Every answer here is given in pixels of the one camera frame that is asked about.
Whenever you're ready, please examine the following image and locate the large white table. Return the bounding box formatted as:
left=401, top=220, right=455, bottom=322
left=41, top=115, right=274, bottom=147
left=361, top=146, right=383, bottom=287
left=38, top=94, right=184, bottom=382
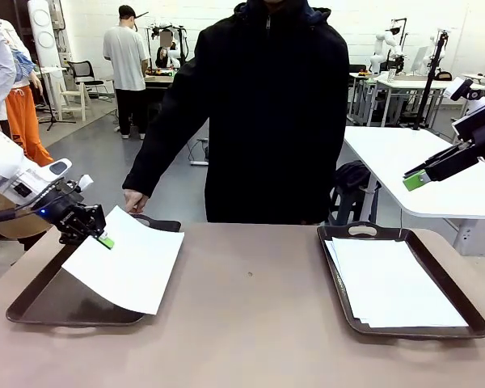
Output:
left=343, top=125, right=485, bottom=258

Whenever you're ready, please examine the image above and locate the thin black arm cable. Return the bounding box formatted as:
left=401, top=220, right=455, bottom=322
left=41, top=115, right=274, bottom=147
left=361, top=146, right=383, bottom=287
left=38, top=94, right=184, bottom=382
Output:
left=0, top=200, right=42, bottom=224

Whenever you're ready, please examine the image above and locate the white background desk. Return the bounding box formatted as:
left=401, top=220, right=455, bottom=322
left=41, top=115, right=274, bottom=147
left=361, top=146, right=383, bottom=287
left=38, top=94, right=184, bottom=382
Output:
left=375, top=76, right=462, bottom=127

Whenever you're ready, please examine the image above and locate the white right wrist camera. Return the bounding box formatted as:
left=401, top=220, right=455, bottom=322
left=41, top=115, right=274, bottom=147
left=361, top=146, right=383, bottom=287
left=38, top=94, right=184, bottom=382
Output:
left=444, top=78, right=485, bottom=102

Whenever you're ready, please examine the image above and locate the wooden top work table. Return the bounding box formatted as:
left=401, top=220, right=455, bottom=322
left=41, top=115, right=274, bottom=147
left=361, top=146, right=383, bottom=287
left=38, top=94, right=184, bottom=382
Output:
left=144, top=71, right=175, bottom=118

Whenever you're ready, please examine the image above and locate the black bag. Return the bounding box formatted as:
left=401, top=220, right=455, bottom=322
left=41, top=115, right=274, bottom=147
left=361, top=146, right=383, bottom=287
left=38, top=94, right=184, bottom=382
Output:
left=333, top=160, right=373, bottom=195

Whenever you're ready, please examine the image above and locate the black tripod stand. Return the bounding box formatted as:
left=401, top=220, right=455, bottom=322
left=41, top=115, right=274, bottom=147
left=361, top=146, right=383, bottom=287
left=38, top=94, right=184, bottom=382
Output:
left=412, top=30, right=449, bottom=131

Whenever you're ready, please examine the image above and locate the white tower air conditioner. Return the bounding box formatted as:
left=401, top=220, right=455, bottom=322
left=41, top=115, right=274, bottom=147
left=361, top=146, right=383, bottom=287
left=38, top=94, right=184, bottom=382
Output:
left=27, top=0, right=65, bottom=70

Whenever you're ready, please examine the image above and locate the seated person in background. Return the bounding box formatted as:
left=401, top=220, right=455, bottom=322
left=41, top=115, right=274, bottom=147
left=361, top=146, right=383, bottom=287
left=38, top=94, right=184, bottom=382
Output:
left=155, top=30, right=181, bottom=70

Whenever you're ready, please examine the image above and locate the black mesh office chair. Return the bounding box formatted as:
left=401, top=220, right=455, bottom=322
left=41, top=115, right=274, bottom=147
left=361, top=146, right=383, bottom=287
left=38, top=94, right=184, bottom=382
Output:
left=66, top=60, right=104, bottom=98

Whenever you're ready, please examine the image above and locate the brown plastic tray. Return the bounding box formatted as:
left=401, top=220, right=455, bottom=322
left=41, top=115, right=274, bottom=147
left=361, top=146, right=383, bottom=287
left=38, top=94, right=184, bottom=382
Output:
left=6, top=213, right=182, bottom=327
left=316, top=221, right=485, bottom=340

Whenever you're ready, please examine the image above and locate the person's right forearm black sleeve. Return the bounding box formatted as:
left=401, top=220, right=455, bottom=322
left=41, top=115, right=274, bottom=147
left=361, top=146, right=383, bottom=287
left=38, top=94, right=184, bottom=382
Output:
left=122, top=129, right=183, bottom=200

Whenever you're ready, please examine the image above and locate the man in white t-shirt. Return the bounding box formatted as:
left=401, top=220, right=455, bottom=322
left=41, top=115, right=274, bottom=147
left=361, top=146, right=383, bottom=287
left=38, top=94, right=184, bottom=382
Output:
left=103, top=4, right=150, bottom=141

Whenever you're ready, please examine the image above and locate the black floor stand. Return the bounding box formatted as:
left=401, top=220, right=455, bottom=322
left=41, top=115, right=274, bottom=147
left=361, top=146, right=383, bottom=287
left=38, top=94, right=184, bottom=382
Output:
left=38, top=72, right=77, bottom=133

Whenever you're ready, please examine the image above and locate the person in black jacket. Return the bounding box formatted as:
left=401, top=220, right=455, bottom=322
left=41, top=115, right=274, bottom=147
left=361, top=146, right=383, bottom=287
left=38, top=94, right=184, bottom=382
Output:
left=122, top=0, right=351, bottom=226

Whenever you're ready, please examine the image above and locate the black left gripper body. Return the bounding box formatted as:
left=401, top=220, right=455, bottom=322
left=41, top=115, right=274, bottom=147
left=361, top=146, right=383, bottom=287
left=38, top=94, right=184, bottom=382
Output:
left=34, top=185, right=86, bottom=246

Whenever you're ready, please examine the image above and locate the dark step stool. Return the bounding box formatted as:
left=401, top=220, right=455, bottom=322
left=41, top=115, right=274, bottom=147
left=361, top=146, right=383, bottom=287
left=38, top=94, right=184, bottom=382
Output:
left=329, top=185, right=380, bottom=226

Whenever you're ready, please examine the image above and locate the person's right hand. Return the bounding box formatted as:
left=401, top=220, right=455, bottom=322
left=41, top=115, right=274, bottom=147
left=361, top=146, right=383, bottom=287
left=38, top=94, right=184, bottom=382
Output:
left=123, top=189, right=150, bottom=214

